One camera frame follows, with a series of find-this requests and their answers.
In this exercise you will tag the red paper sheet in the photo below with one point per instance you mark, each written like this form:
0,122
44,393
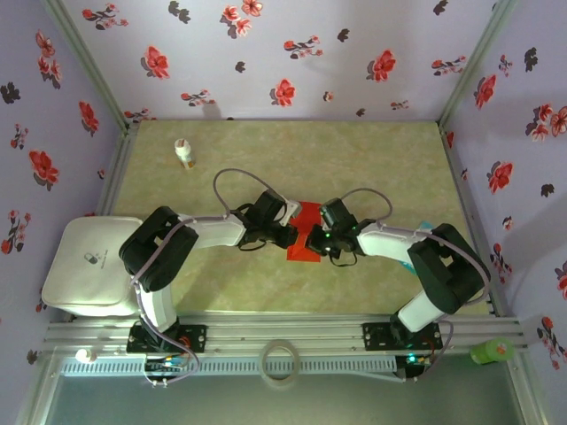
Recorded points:
305,212

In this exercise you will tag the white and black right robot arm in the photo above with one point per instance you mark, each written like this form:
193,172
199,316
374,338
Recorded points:
385,241

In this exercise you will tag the teal packet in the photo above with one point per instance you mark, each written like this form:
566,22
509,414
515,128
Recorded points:
409,267

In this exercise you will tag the white pill bottle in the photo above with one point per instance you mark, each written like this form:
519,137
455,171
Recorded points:
184,152

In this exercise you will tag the small circuit board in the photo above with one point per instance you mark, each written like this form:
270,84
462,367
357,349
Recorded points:
168,365
416,359

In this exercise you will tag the clear tape roll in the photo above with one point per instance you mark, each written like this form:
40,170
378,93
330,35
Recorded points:
280,385

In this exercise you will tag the white zip pouch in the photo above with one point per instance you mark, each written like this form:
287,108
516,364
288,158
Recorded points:
88,265

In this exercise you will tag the green cylindrical container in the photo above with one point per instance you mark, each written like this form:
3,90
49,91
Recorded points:
489,353

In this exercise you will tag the long aluminium mounting rail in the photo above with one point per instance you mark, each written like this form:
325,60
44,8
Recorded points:
288,329

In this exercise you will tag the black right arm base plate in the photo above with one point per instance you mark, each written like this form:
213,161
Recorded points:
376,338

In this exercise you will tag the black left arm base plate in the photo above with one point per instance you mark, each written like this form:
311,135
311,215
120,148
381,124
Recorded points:
195,338

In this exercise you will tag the aluminium table side rail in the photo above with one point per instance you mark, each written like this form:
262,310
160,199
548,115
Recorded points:
116,170
456,168

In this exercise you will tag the aluminium frame post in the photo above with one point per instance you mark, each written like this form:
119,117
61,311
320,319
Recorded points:
91,66
473,66

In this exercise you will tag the aluminium frame bar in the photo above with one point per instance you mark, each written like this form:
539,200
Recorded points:
39,389
527,389

